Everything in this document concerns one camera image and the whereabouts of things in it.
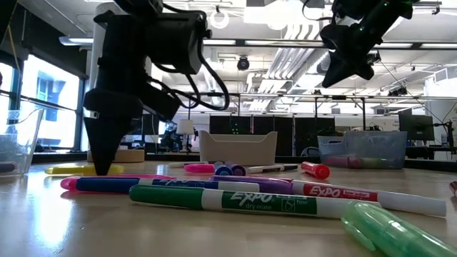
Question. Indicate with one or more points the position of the brown EXPO marker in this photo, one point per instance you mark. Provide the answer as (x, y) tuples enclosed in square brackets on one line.
[(454, 188)]

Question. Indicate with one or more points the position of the green EXPO marker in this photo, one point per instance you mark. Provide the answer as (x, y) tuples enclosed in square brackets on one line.
[(267, 202)]

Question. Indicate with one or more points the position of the red EXPO marker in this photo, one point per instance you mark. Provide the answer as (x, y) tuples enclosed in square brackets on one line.
[(339, 192)]

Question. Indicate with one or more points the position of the clear plastic container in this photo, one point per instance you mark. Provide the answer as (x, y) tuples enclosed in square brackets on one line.
[(18, 142)]

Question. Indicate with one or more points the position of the light blue Sharpie highlighter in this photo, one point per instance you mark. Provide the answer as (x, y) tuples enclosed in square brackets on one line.
[(223, 170)]

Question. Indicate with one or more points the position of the black tripod stand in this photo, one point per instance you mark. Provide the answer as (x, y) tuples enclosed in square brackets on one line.
[(449, 137)]

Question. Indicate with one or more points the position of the black metal rack frame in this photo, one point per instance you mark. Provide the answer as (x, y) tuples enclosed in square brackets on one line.
[(339, 97)]

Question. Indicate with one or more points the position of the purple translucent highlighter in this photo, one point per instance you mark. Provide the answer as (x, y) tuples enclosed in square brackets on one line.
[(257, 185)]

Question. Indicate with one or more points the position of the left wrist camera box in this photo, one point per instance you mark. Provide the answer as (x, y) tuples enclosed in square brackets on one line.
[(175, 43)]

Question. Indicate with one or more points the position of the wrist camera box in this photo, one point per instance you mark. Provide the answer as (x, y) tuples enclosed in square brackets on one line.
[(175, 43), (333, 35)]

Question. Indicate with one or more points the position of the black ceiling camera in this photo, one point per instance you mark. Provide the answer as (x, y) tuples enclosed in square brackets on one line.
[(243, 63)]

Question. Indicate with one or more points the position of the black table frame rail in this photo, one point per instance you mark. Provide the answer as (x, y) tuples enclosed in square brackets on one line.
[(171, 157)]

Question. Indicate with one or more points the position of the dark background robot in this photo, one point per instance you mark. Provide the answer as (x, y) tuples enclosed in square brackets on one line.
[(169, 137)]

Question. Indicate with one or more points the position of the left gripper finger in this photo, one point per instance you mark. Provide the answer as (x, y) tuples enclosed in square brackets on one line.
[(105, 142)]

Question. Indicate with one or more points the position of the black EXPO marker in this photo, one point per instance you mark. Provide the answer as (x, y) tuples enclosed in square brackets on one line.
[(267, 168)]

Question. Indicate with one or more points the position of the green translucent highlighter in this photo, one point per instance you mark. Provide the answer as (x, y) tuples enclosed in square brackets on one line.
[(392, 232)]

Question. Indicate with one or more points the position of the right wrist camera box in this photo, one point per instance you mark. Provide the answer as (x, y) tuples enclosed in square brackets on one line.
[(333, 35)]

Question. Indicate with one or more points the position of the cream plastic bin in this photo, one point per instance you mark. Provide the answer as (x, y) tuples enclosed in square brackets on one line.
[(237, 148)]

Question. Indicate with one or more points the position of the yellow translucent highlighter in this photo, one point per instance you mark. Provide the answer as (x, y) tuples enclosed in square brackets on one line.
[(60, 170)]

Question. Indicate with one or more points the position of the slim pink highlighter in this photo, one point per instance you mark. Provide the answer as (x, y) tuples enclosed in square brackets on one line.
[(200, 168)]

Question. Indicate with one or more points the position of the black overhead light bar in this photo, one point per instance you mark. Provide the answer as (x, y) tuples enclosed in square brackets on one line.
[(267, 42)]

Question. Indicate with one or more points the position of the small white background lamp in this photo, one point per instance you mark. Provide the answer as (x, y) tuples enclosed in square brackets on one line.
[(185, 126)]

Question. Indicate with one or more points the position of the pink translucent highlighter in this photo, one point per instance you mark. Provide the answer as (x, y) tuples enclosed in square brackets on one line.
[(68, 183)]

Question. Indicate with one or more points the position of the black partition wall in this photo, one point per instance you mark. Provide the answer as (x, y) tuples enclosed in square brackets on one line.
[(314, 135)]

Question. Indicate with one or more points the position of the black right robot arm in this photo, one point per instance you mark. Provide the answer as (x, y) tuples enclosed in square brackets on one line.
[(385, 14)]

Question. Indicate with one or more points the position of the white shade table lamp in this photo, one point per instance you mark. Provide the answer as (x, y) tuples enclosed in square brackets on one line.
[(134, 156)]

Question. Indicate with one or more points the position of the black computer monitor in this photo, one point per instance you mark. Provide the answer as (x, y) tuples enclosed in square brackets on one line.
[(150, 129), (416, 126)]

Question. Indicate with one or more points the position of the black hanging camera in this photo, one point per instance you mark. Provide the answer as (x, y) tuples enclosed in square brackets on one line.
[(375, 57), (398, 91)]

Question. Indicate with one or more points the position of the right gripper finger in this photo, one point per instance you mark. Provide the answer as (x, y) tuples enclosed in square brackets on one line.
[(335, 73), (365, 71)]

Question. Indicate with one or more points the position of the blue EXPO marker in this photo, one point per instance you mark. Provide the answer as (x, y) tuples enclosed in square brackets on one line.
[(107, 184)]

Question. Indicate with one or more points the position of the clear blue plastic bin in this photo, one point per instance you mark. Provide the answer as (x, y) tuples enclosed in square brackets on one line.
[(375, 142)]

